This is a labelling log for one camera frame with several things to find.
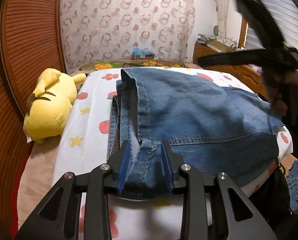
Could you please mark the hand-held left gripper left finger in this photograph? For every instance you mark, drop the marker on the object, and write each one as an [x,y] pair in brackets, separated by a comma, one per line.
[123,165]

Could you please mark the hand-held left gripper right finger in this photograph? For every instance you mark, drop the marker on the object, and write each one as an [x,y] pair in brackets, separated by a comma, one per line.
[167,165]

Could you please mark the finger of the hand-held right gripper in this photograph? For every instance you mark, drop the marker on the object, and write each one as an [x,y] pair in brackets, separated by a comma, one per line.
[261,17]
[239,58]

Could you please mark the blue denim pants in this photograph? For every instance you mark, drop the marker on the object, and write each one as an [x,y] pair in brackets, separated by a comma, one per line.
[189,110]

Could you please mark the pink tissue pack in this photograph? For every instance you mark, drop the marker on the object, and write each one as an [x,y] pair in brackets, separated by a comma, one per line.
[255,68]

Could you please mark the wooden sideboard cabinet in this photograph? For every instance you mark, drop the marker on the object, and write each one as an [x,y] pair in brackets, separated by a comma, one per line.
[249,77]

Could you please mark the open cardboard box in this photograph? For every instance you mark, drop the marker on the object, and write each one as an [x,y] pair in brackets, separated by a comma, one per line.
[220,45]

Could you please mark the round grey hand fan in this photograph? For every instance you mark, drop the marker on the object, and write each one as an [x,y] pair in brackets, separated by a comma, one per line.
[215,30]

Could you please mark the cream tied curtain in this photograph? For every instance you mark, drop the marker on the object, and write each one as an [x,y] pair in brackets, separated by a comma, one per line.
[224,12]

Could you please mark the stack of folded cloths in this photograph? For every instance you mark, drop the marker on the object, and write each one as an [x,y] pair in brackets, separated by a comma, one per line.
[204,38]

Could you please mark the strawberry print white blanket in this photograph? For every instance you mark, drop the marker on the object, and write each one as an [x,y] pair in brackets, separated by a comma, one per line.
[88,120]

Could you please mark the yellow plush toy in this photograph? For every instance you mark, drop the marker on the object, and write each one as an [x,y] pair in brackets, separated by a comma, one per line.
[48,110]

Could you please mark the cardboard box with blue cloth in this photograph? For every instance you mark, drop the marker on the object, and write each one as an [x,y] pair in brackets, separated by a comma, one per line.
[142,55]

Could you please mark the floral beige blanket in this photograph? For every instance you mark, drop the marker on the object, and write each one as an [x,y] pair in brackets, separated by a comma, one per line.
[101,66]

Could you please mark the circle pattern sheer curtain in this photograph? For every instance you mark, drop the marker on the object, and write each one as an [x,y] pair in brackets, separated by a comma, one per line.
[128,25]

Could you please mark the wooden louvered wardrobe door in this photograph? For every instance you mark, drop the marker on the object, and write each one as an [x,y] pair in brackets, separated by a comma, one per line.
[33,30]
[1,105]

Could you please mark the wooden window frame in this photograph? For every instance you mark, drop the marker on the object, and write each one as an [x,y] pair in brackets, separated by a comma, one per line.
[244,35]

